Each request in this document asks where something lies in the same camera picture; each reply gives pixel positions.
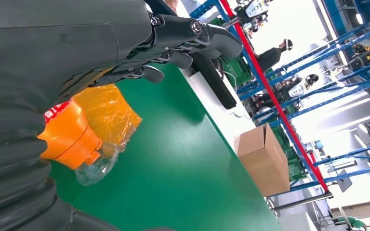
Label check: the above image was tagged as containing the yellow plastic sheet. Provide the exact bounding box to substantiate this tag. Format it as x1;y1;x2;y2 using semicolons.
73;83;143;154

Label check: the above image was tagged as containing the black foam-lined case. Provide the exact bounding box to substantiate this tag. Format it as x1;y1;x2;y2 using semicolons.
189;52;238;110

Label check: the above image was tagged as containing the green plastic crate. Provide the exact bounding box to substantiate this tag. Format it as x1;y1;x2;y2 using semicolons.
273;126;307;183
222;53;253;86

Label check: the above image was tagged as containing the white humanoid robot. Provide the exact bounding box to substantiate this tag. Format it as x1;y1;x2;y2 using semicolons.
287;73;320;99
234;0;270;31

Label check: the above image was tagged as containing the person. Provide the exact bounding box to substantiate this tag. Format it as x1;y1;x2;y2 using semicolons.
255;38;294;72

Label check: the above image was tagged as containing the red metal pole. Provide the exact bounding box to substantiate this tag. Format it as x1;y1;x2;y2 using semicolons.
218;0;331;193

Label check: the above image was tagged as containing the cardboard box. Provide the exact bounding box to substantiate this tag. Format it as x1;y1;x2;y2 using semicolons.
234;123;291;198

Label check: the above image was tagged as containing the steel table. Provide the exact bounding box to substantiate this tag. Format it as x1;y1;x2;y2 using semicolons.
266;191;335;214

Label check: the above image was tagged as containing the white panel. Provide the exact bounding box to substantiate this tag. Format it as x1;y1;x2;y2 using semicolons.
276;199;323;231

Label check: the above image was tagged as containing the blue metal rack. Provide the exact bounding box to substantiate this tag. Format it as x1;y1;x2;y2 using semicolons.
188;0;370;198

